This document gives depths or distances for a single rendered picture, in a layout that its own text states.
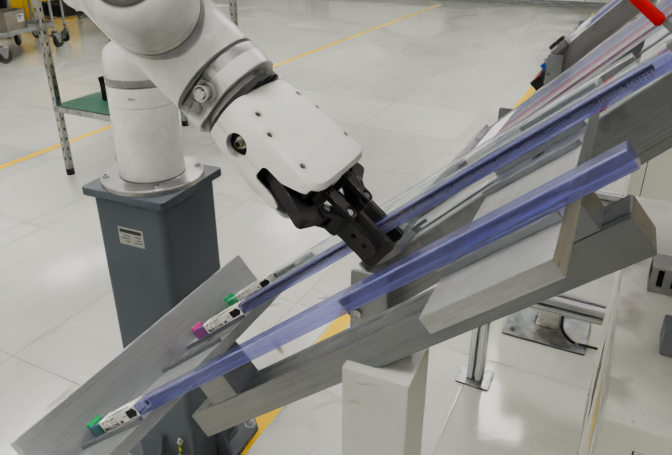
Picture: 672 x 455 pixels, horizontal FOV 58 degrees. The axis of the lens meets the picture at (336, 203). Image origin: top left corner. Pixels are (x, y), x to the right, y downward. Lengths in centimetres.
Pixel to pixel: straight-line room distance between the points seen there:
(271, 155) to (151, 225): 70
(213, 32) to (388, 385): 32
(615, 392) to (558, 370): 102
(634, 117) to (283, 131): 34
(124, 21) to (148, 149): 70
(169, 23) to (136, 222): 75
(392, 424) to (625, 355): 45
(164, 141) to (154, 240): 18
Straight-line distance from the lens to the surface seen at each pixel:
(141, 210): 114
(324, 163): 48
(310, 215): 46
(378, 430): 56
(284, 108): 50
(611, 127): 65
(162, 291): 121
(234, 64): 49
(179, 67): 50
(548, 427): 169
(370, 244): 49
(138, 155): 113
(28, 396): 187
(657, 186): 222
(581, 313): 158
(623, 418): 82
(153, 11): 44
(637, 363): 91
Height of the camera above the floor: 115
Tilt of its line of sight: 25 degrees down
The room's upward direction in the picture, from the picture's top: straight up
